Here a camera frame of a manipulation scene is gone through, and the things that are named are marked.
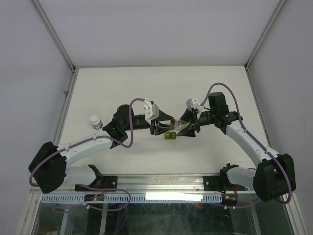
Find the clear bottle orange pills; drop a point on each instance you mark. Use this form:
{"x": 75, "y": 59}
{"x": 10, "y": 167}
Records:
{"x": 179, "y": 124}

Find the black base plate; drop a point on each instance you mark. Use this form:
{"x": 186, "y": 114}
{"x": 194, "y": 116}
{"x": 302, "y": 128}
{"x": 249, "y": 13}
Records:
{"x": 220, "y": 184}
{"x": 100, "y": 183}

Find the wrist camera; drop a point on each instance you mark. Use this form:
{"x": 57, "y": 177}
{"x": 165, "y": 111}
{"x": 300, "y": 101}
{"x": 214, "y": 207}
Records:
{"x": 151, "y": 110}
{"x": 192, "y": 104}

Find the aluminium mounting rail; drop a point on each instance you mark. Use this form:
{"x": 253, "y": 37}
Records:
{"x": 156, "y": 183}

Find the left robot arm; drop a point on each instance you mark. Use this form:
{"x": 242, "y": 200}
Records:
{"x": 53, "y": 165}

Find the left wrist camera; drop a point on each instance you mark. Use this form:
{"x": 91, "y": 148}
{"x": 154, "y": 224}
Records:
{"x": 151, "y": 110}

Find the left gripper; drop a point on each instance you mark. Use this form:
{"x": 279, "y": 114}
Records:
{"x": 159, "y": 129}

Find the white cap pill bottle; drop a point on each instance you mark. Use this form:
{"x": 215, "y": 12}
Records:
{"x": 96, "y": 122}

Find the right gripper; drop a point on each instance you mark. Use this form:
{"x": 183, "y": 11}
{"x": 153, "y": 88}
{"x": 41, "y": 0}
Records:
{"x": 189, "y": 131}

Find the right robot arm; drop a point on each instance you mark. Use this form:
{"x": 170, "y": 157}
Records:
{"x": 274, "y": 175}

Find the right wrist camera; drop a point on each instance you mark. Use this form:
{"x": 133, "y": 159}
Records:
{"x": 192, "y": 104}

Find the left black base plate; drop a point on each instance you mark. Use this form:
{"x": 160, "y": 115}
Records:
{"x": 100, "y": 183}

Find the green pill box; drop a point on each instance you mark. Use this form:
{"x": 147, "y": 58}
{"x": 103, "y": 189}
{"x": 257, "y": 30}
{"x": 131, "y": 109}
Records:
{"x": 170, "y": 135}

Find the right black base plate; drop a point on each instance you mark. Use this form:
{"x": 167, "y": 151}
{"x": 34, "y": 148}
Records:
{"x": 220, "y": 184}

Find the white slotted cable duct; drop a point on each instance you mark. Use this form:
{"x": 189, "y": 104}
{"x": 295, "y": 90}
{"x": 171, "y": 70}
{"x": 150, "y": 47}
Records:
{"x": 149, "y": 197}

